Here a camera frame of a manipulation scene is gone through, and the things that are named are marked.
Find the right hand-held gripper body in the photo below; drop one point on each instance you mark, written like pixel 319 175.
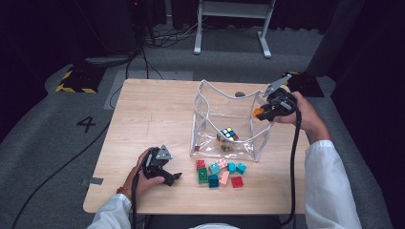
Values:
pixel 281 105

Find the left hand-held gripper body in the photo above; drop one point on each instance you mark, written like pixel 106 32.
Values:
pixel 153 167

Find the orange toy brick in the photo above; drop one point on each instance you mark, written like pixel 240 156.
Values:
pixel 258 112

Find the green toy brick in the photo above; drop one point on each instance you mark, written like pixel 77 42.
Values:
pixel 202 176

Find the dark teal toy brick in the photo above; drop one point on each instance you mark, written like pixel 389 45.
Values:
pixel 213 181

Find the pink toy brick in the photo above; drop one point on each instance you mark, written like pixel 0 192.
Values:
pixel 224 178
pixel 223 163

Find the clear plastic bag white trim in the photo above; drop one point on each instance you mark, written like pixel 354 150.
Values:
pixel 210 95

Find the red toy brick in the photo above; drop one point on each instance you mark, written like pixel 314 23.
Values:
pixel 200 164
pixel 237 182

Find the person's left hand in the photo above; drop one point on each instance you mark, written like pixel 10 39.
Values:
pixel 146 185

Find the person's right hand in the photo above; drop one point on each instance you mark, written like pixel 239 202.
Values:
pixel 310 122

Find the dark round table grommet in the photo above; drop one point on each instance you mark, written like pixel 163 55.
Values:
pixel 239 94

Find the black yellow striped base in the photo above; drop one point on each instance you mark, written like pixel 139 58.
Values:
pixel 305 86
pixel 79 79

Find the multicoloured puzzle cube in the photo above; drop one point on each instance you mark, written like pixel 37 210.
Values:
pixel 228 134

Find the grey floor tape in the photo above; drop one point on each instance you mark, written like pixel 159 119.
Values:
pixel 95 181

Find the dark grey curtain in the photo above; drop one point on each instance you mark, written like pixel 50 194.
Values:
pixel 337 31

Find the white metal stand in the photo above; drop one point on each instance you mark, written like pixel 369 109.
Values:
pixel 235 9

